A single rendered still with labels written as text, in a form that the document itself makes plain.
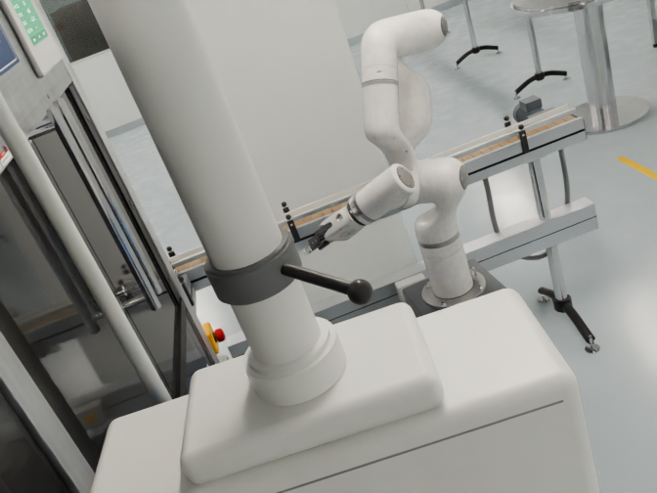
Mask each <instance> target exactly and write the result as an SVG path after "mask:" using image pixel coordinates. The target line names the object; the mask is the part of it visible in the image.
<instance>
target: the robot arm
mask: <svg viewBox="0 0 657 493"><path fill-rule="evenodd" d="M447 32H448V24H447V20H446V19H445V17H444V16H443V14H441V13H440V12H438V11H436V10H432V9H424V10H419V11H415V12H410V13H406V14H403V15H399V16H395V17H391V18H387V19H383V20H380V21H377V22H374V23H373V24H372V25H371V26H370V27H369V28H368V29H367V30H366V32H365V33H364V35H363V38H362V41H361V75H362V97H363V115H364V130H365V134H366V137H367V139H368V140H369V141H370V142H372V143H373V144H374V145H376V146H377V147H378V148H379V149H380V150H381V151H382V152H383V154H384V155H385V157H386V159H387V164H386V167H385V170H384V171H383V172H382V173H381V174H380V175H378V176H377V177H376V178H374V179H373V180H372V181H371V182H370V183H369V184H368V185H366V186H365V187H364V188H363V189H361V190H360V191H359V192H357V193H356V194H354V195H353V196H352V197H351V198H350V199H349V202H348V203H347V205H346V206H344V207H342V208H341V209H340V210H338V211H337V212H336V213H334V214H333V215H331V216H330V217H328V218H327V219H326V220H324V221H323V222H322V223H321V224H320V227H321V228H320V229H318V230H317V231H315V234H316V235H315V236H313V237H312V238H311V239H310V240H308V243H309V246H310V248H311V250H315V249H317V248H318V249H319V250H322V249H323V248H325V247H327V246H328V245H329V244H330V243H332V242H335V241H347V240H349V239H351V238H352V237H353V236H354V235H356V234H357V233H358V232H359V231H360V230H362V229H363V228H364V227H365V226H366V225H371V224H372V223H373V222H374V221H375V220H377V219H378V218H379V217H381V216H382V215H384V214H385V213H386V212H388V211H390V210H392V209H408V208H411V207H413V206H414V205H415V204H421V203H435V205H436V206H435V207H433V208H431V209H430V210H428V211H426V212H424V213H423V214H422V215H421V216H419V217H418V218H417V219H416V222H415V232H416V238H417V242H418V245H419V248H420V252H421V255H422V258H423V261H424V264H425V268H426V271H427V274H428V278H429V282H428V283H427V284H426V285H425V286H424V288H423V290H422V298H423V301H424V302H425V303H426V304H427V305H428V306H430V307H432V308H436V309H445V308H448V307H451V306H454V305H457V304H460V303H463V302H466V301H469V300H471V299H474V298H476V297H479V296H481V294H482V293H483V292H484V290H485V289H486V281H485V278H484V277H483V276H482V275H481V274H480V273H478V272H476V270H475V268H474V267H472V269H469V266H468V262H467V259H466V255H465V251H464V248H463V244H462V240H461V237H460V231H459V227H458V223H457V218H456V212H457V208H458V205H459V203H460V201H461V199H462V197H463V195H464V193H465V191H466V188H467V185H468V177H469V176H468V173H467V170H466V168H465V166H464V165H463V164H462V162H461V161H459V160H458V159H456V158H453V157H435V158H427V159H416V153H415V149H416V146H417V145H418V144H419V143H420V142H421V141H422V140H423V139H424V137H425V136H426V135H427V134H428V132H429V130H430V127H431V123H432V106H431V97H430V90H429V86H428V84H427V82H426V81H425V79H424V78H423V77H422V76H420V75H419V74H418V73H416V72H415V71H413V70H411V69H410V68H409V67H407V66H406V65H405V63H404V60H403V57H405V56H409V55H413V54H417V53H421V52H425V51H428V50H432V49H434V48H436V47H438V46H439V45H440V44H441V43H442V42H443V41H444V40H445V38H446V36H447Z"/></svg>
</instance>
